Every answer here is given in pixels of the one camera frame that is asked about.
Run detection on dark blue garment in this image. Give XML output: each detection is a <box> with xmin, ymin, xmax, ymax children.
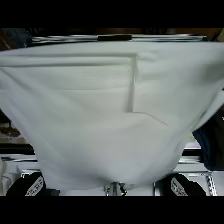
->
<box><xmin>192</xmin><ymin>109</ymin><xmax>224</xmax><ymax>172</ymax></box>

